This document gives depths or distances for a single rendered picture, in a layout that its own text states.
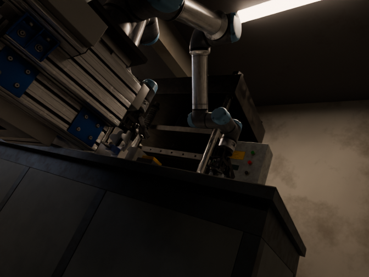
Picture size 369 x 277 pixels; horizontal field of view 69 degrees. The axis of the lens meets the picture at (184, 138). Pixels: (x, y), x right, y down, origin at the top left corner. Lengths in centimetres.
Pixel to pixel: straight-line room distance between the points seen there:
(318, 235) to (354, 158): 101
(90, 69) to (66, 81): 8
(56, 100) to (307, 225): 305
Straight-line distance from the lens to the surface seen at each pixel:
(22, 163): 176
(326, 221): 342
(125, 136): 113
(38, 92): 79
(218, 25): 115
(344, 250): 332
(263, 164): 191
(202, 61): 127
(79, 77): 79
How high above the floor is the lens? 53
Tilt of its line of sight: 24 degrees up
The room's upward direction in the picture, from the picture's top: 24 degrees clockwise
